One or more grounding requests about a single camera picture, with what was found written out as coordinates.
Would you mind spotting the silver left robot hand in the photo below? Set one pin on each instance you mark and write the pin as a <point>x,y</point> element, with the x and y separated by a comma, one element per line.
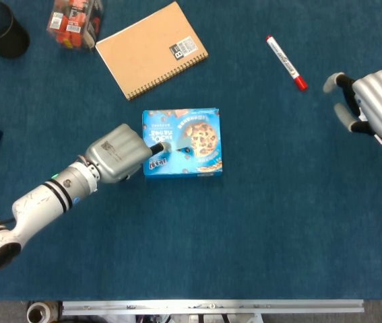
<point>116,154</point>

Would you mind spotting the small grey hook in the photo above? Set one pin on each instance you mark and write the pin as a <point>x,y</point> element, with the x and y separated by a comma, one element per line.
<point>182,145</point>

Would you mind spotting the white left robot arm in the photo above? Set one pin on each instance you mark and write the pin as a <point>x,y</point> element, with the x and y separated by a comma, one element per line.
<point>35,205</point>

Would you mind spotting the blue cookie box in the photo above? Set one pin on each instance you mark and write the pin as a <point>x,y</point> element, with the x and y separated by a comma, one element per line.
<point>197,161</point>

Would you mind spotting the clear box of red clips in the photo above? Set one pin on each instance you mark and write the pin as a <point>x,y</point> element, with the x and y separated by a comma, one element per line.
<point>72,25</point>

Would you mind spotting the red whiteboard marker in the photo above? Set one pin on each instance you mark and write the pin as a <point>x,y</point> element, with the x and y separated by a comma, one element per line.
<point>286,63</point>

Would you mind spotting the kraft spiral notebook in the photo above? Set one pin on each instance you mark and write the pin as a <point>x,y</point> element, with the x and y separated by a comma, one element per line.
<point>150,50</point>

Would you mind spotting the blue felt table cover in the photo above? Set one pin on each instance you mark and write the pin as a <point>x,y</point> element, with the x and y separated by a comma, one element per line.
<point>231,235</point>

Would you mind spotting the black mesh pen holder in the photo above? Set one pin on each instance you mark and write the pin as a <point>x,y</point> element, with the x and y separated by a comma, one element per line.
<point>3,37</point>

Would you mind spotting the grey tape roll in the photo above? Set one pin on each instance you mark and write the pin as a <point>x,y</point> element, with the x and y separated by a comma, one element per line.
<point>39,313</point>

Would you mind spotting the aluminium table edge rail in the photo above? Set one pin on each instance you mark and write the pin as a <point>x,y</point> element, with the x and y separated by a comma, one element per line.
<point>211,307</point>

